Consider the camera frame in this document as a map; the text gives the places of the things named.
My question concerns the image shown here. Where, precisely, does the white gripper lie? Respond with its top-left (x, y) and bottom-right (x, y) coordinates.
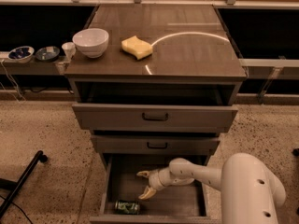
top-left (136, 168), bottom-right (174, 200)

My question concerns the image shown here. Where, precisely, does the green soda can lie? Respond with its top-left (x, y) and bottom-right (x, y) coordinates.
top-left (115, 200), bottom-right (140, 215)

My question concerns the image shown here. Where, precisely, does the grey top drawer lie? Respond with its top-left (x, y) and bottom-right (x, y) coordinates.
top-left (72, 103), bottom-right (237, 133)

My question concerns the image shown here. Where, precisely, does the grey drawer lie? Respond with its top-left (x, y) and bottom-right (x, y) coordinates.
top-left (90, 154), bottom-right (221, 224)
top-left (72, 103), bottom-right (237, 133)
top-left (91, 135), bottom-right (220, 156)

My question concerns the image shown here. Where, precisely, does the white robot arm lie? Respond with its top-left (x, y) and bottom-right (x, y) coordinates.
top-left (137, 153), bottom-right (286, 224)

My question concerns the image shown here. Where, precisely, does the grey bottom drawer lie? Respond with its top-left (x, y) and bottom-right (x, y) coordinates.
top-left (90, 154), bottom-right (221, 224)

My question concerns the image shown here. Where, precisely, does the grey middle drawer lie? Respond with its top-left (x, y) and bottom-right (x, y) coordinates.
top-left (91, 135), bottom-right (220, 156)

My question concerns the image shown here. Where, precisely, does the grey drawer cabinet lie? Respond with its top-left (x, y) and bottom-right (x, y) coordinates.
top-left (66, 5), bottom-right (247, 164)

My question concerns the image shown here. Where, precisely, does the yellow sponge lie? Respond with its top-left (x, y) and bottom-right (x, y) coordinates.
top-left (121, 35), bottom-right (152, 60)

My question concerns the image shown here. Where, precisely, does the black stand leg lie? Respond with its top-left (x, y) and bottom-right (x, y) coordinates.
top-left (0, 150), bottom-right (48, 218)

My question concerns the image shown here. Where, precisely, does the grey side shelf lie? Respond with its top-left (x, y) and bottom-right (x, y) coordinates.
top-left (0, 52), bottom-right (69, 76)

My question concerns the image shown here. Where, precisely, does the white ceramic bowl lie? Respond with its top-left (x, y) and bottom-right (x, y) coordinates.
top-left (72, 28), bottom-right (109, 58)

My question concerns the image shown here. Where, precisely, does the small white cup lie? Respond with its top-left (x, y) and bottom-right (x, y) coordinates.
top-left (62, 42), bottom-right (76, 60)

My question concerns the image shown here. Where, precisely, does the dark blue small dish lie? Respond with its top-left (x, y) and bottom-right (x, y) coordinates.
top-left (36, 46), bottom-right (60, 62)

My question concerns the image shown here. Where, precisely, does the blue patterned bowl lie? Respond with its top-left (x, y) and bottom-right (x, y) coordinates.
top-left (8, 46), bottom-right (35, 63)

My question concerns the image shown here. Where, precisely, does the white cable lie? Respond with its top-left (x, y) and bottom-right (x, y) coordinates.
top-left (0, 59), bottom-right (27, 104)

